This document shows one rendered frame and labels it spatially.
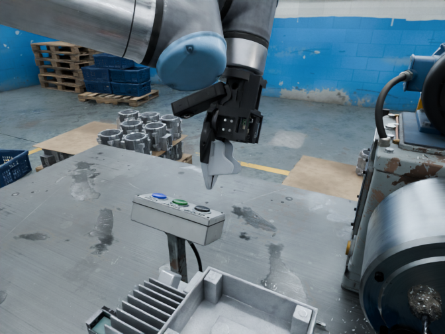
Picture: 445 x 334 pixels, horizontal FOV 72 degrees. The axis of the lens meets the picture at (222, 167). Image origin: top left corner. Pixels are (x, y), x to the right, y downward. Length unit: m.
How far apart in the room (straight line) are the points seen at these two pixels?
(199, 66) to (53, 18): 0.16
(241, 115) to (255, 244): 0.49
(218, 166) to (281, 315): 0.28
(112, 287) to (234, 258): 0.32
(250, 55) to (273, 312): 0.38
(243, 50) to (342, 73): 5.21
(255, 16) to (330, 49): 5.16
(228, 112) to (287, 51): 5.33
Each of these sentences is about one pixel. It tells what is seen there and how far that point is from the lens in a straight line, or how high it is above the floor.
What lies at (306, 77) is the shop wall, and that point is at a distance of 5.80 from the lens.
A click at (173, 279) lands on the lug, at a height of 1.09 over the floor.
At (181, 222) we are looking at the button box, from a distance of 0.56.
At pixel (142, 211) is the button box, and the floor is 1.06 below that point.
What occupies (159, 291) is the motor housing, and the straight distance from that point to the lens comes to 0.40.
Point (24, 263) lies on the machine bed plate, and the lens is 1.00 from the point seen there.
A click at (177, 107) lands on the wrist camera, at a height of 1.24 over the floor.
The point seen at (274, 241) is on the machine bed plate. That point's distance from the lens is 0.93.
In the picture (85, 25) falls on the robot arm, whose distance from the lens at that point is 0.39.
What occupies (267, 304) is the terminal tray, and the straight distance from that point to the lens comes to 0.34.
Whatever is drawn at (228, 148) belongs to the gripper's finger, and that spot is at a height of 1.17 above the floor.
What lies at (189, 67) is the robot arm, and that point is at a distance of 0.40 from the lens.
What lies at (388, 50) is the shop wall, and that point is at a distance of 5.64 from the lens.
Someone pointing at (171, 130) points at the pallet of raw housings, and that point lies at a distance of 2.80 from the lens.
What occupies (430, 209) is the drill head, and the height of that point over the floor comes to 1.15.
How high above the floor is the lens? 1.39
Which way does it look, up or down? 27 degrees down
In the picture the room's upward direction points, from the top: straight up
